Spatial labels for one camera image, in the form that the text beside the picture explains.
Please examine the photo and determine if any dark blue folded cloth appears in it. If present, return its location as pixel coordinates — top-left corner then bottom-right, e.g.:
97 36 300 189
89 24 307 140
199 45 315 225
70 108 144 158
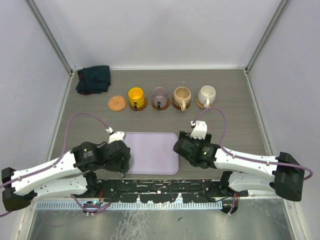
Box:
76 65 111 95

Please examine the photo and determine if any yellow glass mug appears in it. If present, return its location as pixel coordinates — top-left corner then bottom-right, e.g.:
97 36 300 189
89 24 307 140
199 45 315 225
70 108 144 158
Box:
127 87 145 109

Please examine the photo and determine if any woven rattan coaster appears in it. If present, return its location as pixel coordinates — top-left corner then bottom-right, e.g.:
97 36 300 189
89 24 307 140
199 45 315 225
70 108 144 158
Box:
108 95 127 112
196 99 213 109

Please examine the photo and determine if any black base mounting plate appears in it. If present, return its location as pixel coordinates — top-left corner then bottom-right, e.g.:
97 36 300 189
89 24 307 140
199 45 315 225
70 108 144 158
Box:
80 179 234 204

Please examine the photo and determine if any white ceramic mug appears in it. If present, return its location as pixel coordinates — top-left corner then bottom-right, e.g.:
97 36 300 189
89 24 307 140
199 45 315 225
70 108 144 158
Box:
197 85 216 108

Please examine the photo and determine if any purple glass mug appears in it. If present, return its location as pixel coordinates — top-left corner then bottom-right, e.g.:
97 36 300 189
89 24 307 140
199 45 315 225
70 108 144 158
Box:
151 86 169 106

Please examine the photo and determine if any beige ceramic mug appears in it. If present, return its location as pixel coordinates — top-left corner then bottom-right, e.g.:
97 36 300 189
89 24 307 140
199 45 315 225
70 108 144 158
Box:
172 86 192 112

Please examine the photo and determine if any slotted cable duct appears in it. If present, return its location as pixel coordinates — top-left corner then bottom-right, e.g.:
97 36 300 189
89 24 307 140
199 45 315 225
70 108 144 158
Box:
35 200 223 211

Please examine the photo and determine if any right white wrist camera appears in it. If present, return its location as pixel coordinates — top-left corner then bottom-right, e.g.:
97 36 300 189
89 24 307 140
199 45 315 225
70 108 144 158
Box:
190 120 208 140

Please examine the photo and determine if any purple cable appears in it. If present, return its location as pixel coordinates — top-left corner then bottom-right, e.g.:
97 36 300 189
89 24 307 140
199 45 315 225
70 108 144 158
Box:
190 106 314 216
0 112 113 218

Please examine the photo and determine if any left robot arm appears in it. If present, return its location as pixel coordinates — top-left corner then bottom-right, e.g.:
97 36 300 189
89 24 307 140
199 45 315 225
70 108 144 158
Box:
1 140 131 212

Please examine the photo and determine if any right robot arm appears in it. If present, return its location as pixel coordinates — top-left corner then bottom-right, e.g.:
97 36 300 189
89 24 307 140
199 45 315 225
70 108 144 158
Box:
173 131 305 202

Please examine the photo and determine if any brown wooden saucer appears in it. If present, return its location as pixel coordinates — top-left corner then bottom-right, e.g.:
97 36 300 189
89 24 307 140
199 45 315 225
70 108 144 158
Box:
128 98 148 112
172 101 191 110
151 99 170 111

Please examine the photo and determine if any lavender plastic tray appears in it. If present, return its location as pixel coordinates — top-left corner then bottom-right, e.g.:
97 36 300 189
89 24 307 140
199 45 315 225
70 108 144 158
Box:
124 132 179 175

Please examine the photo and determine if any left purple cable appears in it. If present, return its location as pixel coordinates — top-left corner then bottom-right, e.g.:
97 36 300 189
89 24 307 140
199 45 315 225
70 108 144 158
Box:
0 112 113 218

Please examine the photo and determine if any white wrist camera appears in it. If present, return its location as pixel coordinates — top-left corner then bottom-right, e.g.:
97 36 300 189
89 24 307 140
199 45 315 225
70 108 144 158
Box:
105 127 126 144
190 120 208 140

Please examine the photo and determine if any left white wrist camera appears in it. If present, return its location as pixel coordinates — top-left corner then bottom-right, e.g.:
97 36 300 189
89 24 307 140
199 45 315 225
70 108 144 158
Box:
105 127 126 144

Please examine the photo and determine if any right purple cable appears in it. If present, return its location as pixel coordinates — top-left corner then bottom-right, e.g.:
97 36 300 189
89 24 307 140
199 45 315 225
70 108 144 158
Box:
190 106 314 216

